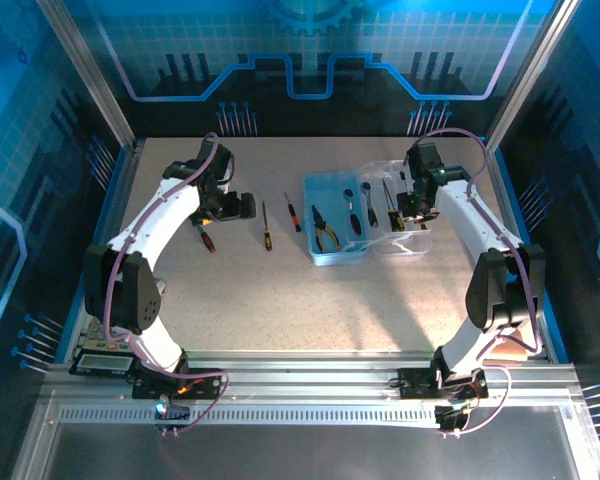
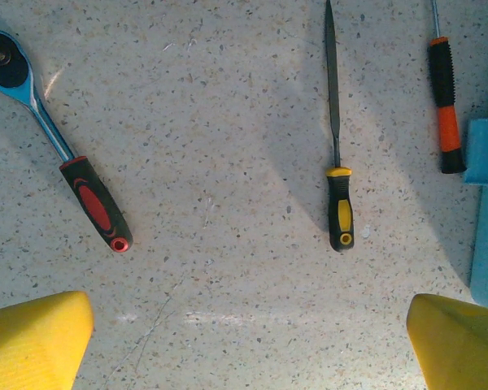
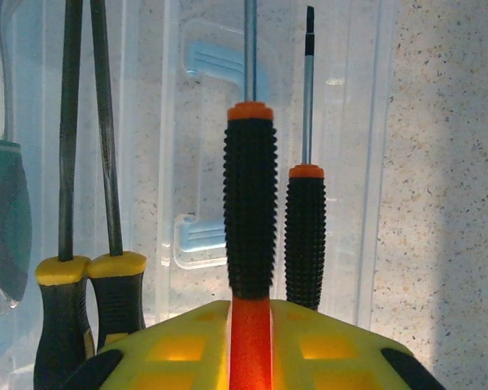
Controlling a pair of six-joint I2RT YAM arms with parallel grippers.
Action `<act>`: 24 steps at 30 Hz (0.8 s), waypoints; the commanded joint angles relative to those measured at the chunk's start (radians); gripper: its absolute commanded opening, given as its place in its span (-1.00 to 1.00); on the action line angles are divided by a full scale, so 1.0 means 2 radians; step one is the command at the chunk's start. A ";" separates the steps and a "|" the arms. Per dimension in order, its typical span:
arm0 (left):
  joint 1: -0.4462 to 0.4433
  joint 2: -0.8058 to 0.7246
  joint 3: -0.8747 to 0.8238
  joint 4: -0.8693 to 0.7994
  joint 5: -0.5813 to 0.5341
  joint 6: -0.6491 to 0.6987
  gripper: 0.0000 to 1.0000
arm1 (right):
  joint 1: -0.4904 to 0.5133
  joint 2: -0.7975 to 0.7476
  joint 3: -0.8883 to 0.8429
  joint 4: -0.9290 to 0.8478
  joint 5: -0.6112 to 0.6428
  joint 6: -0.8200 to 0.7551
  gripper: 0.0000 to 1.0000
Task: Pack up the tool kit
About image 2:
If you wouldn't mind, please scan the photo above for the orange black precision screwdriver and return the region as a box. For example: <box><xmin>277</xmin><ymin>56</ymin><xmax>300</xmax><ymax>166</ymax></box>
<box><xmin>426</xmin><ymin>0</ymin><xmax>468</xmax><ymax>175</ymax></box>

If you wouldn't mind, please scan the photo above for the black yellow handled file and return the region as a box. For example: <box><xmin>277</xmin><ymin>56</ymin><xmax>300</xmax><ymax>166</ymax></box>
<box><xmin>323</xmin><ymin>0</ymin><xmax>355</xmax><ymax>253</ymax></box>

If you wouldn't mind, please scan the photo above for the chrome ratchet wrench red grip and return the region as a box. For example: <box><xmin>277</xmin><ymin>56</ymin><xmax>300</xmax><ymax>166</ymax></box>
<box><xmin>0</xmin><ymin>28</ymin><xmax>134</xmax><ymax>254</ymax></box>

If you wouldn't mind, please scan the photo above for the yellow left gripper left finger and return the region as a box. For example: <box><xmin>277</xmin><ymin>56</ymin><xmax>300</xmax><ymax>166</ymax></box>
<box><xmin>0</xmin><ymin>290</ymin><xmax>96</xmax><ymax>390</ymax></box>

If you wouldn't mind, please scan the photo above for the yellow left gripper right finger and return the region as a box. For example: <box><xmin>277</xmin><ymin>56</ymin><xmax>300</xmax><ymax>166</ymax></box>
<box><xmin>406</xmin><ymin>293</ymin><xmax>488</xmax><ymax>390</ymax></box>

